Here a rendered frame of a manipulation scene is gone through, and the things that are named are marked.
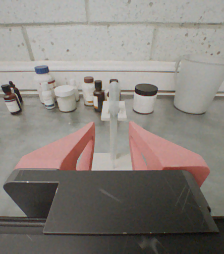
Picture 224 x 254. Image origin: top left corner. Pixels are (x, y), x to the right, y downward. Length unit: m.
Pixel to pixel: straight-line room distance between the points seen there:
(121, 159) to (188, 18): 0.49
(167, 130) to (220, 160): 0.13
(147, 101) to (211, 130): 0.18
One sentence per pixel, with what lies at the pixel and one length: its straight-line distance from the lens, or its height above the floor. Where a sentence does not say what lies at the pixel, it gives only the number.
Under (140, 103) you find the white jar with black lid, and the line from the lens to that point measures 0.42.
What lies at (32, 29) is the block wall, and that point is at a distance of 0.62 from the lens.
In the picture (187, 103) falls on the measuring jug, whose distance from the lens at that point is 0.47.
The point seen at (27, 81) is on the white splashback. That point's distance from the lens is 0.63.
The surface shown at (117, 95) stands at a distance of 0.16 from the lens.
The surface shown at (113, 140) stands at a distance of 0.21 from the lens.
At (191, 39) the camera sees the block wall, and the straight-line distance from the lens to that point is 0.61.
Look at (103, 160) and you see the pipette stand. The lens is 0.27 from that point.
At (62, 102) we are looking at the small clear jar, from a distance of 0.44.
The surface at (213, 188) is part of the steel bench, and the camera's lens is 0.30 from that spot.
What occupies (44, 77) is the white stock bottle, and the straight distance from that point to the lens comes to 0.50.
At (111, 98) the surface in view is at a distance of 0.17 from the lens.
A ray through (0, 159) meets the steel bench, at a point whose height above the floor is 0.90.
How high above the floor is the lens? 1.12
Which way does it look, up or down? 36 degrees down
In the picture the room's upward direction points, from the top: straight up
